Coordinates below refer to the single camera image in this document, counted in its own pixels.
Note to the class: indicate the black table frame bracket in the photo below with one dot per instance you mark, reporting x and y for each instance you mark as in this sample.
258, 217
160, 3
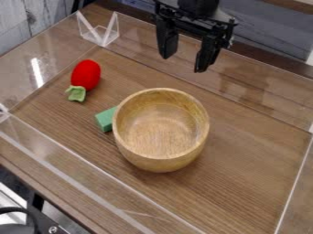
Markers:
48, 226

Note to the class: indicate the clear acrylic corner bracket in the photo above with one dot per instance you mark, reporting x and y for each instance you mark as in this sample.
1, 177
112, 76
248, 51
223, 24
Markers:
102, 36

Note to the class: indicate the red plush strawberry toy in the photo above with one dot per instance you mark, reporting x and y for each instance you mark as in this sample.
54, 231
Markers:
85, 79

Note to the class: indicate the green foam block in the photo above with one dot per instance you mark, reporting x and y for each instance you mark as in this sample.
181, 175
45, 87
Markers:
105, 119

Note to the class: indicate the wooden bowl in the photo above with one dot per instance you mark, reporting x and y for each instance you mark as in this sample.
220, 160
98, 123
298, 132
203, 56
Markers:
161, 128

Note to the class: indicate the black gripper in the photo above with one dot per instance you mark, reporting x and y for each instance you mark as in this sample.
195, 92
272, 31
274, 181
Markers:
195, 15

